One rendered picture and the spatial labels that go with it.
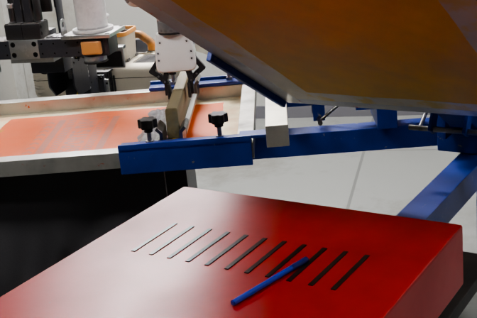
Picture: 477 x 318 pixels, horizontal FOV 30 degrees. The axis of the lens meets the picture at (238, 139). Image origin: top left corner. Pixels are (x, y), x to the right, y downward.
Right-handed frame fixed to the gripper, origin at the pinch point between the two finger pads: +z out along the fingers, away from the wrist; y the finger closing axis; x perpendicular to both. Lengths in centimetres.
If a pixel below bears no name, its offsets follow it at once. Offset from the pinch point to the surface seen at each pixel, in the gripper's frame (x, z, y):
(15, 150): 10.1, 9.6, 41.3
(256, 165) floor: -238, 105, -9
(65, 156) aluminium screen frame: 28.9, 6.1, 24.2
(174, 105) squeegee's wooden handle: 17.8, -0.9, -0.4
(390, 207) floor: -166, 105, -72
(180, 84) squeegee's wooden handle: -2.0, -0.9, -0.2
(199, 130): 5.3, 9.6, -4.5
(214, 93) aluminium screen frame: -25.5, 8.1, -6.8
